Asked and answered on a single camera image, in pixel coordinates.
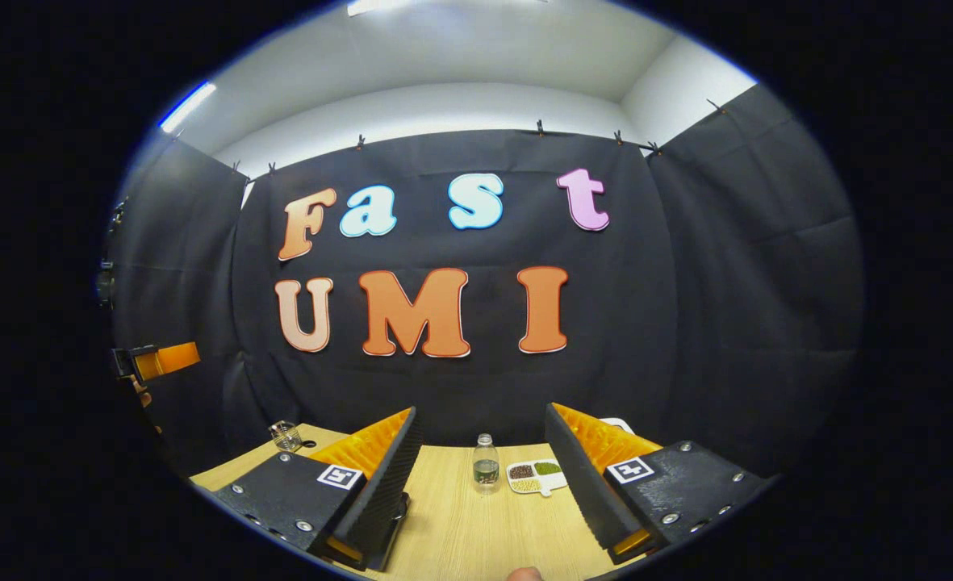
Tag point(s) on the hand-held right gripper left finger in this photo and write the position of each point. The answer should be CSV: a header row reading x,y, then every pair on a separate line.
x,y
383,492

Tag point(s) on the small clear glass cup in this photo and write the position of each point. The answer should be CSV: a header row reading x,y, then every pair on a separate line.
x,y
286,437

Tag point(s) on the white divided plate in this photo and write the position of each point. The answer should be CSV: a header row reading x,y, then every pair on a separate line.
x,y
555,482

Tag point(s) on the row of black clips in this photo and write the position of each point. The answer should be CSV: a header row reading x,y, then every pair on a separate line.
x,y
540,127

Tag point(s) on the small heap of green beans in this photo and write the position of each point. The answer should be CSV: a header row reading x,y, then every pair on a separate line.
x,y
547,468

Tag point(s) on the clear plastic water bottle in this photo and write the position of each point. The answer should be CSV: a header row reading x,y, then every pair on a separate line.
x,y
486,472

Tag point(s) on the small heap of pale beans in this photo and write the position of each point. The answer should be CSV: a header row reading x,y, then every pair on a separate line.
x,y
526,486

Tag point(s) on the long ceiling light panel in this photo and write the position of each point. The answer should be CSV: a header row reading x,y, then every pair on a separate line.
x,y
379,6

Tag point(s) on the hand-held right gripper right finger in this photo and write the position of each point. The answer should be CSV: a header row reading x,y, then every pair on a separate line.
x,y
581,492

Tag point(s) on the small heap of dark beans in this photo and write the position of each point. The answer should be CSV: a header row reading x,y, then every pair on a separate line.
x,y
521,471

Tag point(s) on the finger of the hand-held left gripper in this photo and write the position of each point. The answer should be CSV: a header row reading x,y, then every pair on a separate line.
x,y
169,359

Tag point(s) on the black induction cooktop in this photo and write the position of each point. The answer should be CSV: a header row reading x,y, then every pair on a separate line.
x,y
395,524

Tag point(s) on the short ceiling light panel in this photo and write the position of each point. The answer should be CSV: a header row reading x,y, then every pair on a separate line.
x,y
188,106

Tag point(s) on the white toaster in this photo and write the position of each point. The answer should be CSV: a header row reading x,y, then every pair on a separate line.
x,y
617,422

